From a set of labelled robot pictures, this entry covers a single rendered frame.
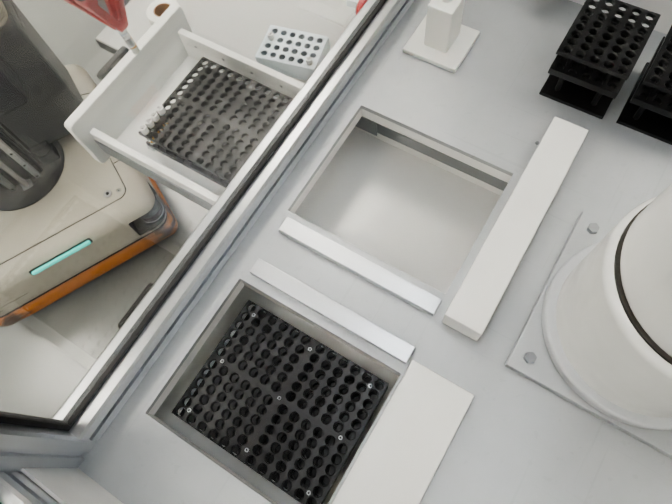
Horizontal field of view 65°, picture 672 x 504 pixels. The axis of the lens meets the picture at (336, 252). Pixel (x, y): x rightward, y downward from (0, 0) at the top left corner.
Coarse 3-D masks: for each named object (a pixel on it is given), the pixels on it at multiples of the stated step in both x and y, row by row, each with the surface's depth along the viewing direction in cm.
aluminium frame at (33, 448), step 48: (384, 0) 80; (336, 96) 77; (288, 144) 72; (240, 192) 69; (240, 240) 71; (192, 288) 66; (144, 336) 63; (0, 432) 48; (48, 432) 55; (96, 432) 62; (0, 480) 49
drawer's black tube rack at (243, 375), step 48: (240, 336) 72; (288, 336) 71; (240, 384) 69; (288, 384) 69; (336, 384) 68; (384, 384) 68; (240, 432) 67; (288, 432) 67; (336, 432) 66; (288, 480) 65
